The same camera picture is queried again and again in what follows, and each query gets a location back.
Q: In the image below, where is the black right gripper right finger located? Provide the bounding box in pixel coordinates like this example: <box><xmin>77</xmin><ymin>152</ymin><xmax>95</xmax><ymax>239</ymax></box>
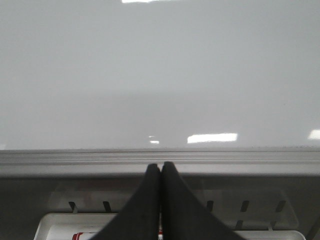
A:
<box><xmin>161</xmin><ymin>161</ymin><xmax>243</xmax><ymax>240</ymax></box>

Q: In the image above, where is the white whiteboard marker with tape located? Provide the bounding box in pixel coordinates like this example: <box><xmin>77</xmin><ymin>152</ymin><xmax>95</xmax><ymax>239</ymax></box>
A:
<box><xmin>71</xmin><ymin>228</ymin><xmax>164</xmax><ymax>240</ymax></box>

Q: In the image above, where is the white plastic tray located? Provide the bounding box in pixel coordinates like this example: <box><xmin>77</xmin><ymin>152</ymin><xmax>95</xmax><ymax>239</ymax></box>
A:
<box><xmin>34</xmin><ymin>213</ymin><xmax>305</xmax><ymax>240</ymax></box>

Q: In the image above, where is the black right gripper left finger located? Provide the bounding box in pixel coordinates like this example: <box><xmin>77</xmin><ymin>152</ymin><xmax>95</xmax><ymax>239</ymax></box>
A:
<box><xmin>92</xmin><ymin>163</ymin><xmax>161</xmax><ymax>240</ymax></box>

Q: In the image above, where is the white whiteboard with aluminium frame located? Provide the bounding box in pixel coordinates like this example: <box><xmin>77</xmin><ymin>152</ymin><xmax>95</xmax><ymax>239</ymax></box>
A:
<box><xmin>0</xmin><ymin>0</ymin><xmax>320</xmax><ymax>178</ymax></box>

